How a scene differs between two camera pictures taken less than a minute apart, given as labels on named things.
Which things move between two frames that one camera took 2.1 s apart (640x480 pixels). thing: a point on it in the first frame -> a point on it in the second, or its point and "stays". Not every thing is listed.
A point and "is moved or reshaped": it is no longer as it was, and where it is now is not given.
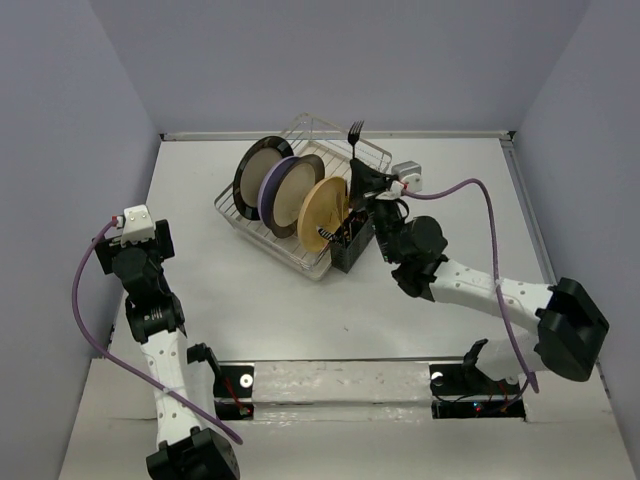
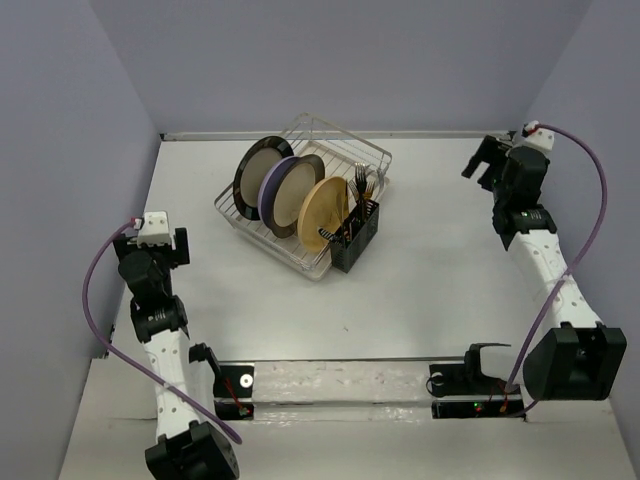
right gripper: [366, 181] -> [488, 151]
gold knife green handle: [346, 214] stays
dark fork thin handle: [353, 136] is moved or reshaped
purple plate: [263, 187] stays
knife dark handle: [325, 234] stays
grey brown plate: [294, 180] stays
